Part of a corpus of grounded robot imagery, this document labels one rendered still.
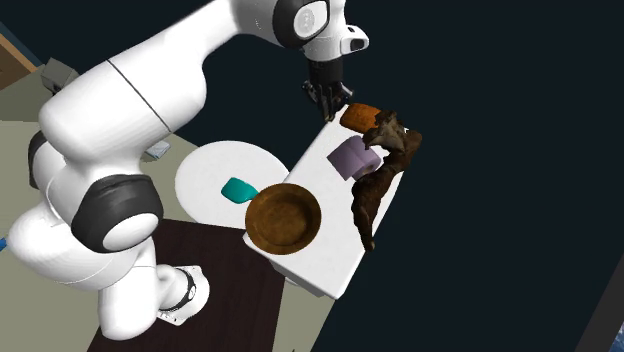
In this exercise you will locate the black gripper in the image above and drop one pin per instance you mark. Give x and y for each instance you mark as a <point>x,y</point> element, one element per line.
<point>325,77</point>

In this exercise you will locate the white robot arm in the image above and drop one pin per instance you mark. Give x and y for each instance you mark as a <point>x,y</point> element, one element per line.
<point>122,107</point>

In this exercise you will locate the orange sponge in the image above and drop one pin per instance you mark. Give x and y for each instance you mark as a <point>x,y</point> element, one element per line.
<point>360,116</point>

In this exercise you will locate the purple toilet paper roll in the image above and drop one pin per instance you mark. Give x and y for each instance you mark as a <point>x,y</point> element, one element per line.
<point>352,156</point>

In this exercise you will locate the brown driftwood figure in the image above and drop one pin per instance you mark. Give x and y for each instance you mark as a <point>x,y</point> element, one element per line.
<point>373,192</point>

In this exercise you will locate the teal curved object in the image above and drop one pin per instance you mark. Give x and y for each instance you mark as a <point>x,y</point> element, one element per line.
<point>236,189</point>

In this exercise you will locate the brown wooden bowl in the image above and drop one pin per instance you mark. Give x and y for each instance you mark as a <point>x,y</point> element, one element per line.
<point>282,219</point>

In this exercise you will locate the small white flat box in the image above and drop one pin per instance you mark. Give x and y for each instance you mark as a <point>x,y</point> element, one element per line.
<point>158,149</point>

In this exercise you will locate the dark brown robot stand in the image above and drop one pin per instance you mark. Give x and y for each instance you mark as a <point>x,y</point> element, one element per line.
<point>234,292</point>

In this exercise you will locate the grey box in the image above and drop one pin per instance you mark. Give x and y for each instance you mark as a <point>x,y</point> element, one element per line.
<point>57,74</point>

